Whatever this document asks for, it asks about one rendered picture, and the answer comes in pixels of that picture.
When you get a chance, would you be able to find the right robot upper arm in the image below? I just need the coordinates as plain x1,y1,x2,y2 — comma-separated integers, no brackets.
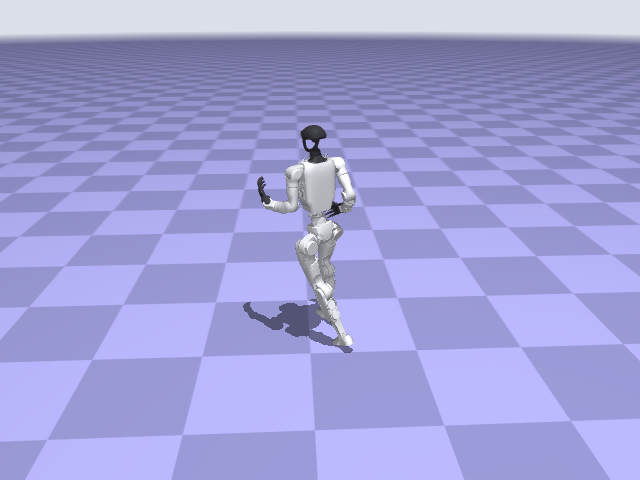
332,157,356,202

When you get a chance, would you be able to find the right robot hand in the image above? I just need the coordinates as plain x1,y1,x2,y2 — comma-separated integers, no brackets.
324,201,344,218

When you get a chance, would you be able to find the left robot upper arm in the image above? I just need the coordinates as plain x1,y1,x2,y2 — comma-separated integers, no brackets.
285,164,303,213

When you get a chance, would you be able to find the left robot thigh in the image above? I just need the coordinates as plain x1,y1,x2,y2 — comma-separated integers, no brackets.
296,233,333,300

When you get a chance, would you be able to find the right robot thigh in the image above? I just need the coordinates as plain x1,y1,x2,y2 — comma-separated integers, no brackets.
318,221,343,278

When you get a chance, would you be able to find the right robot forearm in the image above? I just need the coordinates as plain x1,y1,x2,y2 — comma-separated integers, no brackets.
338,189,356,213

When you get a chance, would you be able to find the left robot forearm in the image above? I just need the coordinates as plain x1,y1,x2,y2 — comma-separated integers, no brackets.
263,198,291,214

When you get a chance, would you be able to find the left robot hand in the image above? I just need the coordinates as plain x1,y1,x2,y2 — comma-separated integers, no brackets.
257,177,271,205

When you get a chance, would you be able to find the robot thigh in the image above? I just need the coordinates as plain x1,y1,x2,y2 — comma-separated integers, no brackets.
318,221,343,278
296,233,333,300

